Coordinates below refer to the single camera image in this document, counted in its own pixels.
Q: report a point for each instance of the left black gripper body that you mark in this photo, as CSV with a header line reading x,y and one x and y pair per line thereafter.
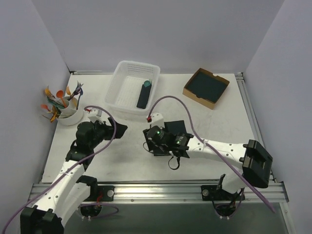
x,y
110,129

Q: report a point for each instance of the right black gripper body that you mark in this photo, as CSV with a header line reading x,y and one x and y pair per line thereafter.
x,y
148,140

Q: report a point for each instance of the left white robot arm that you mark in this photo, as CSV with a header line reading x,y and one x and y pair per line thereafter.
x,y
71,187

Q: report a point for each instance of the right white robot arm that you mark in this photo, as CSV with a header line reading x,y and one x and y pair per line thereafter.
x,y
250,163

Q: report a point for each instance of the dark rolled napkin bundle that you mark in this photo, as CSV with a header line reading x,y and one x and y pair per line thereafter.
x,y
143,97

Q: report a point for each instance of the brown cardboard napkin box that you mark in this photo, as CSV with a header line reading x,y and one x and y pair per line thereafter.
x,y
205,88

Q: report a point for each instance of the white utensil holder cup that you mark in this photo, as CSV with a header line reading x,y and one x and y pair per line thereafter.
x,y
70,115

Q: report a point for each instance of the white perforated plastic basket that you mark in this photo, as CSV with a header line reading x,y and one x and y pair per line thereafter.
x,y
126,84

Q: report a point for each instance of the purple fork in cup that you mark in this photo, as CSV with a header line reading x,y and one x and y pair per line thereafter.
x,y
76,91

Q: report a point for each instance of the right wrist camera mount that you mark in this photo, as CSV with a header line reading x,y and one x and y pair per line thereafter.
x,y
155,119

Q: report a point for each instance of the aluminium frame rail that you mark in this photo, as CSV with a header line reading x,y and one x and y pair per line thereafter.
x,y
175,192

